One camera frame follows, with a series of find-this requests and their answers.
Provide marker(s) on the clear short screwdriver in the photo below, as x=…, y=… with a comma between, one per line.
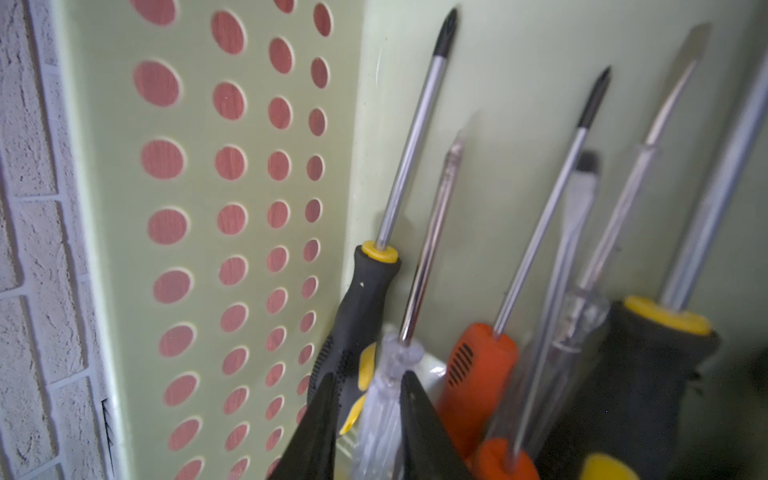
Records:
x=379, y=434

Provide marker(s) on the orange black handle screwdriver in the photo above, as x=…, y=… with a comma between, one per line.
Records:
x=484, y=356

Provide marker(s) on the black yellow handle screwdriver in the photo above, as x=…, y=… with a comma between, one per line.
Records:
x=622, y=422

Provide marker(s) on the light green plastic bin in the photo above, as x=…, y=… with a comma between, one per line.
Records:
x=231, y=154

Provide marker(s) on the black yellow small screwdriver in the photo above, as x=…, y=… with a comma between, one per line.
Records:
x=349, y=351

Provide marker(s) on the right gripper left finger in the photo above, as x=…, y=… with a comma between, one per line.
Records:
x=310, y=453

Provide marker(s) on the small orange handle screwdriver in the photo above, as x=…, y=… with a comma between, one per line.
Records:
x=501, y=455

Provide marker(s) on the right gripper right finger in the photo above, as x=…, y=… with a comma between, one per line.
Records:
x=427, y=450

